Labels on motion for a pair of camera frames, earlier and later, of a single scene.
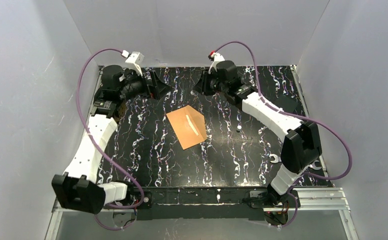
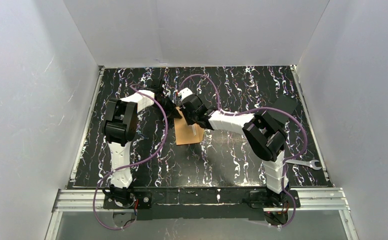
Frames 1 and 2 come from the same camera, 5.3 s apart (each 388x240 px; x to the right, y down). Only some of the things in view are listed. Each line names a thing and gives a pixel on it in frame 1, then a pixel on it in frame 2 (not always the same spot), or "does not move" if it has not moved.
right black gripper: (206, 84) -> (192, 117)
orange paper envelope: (189, 126) does not move
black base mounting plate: (195, 204) does not move
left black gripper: (151, 84) -> (169, 106)
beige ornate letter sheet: (192, 125) does not move
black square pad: (287, 104) does not move
